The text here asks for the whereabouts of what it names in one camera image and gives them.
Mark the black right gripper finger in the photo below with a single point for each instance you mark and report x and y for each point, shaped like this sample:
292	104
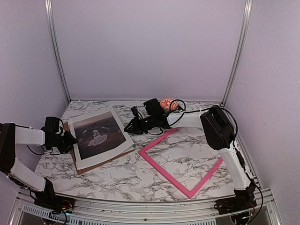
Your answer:
133	130
133	122

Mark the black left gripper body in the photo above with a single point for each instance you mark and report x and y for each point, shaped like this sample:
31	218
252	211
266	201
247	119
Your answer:
63	144

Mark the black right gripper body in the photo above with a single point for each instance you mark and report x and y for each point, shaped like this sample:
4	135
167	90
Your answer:
146	125

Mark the pink photo frame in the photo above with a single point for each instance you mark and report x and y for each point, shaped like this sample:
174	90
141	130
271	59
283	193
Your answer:
188	193

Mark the photo with white mat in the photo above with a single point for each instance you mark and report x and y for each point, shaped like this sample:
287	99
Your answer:
98	138

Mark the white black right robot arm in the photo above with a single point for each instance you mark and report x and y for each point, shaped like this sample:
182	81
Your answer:
220	135

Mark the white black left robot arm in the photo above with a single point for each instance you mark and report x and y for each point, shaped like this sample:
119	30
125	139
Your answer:
13	139

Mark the red white patterned bowl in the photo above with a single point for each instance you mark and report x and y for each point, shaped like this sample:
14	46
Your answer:
168	104

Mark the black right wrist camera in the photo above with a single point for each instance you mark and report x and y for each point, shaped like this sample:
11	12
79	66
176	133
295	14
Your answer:
136	113

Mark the brown frame backing board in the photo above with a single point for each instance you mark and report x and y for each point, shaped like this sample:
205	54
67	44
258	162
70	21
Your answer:
72	159

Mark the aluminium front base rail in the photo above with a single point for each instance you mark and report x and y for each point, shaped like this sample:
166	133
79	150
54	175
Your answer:
105	212

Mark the aluminium left corner post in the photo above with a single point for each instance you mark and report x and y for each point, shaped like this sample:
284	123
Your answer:
55	47

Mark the aluminium corner post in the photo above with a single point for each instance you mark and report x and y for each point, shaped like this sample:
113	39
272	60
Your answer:
55	47
239	50

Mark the aluminium right corner post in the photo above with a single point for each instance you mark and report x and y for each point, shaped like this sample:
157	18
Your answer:
239	50

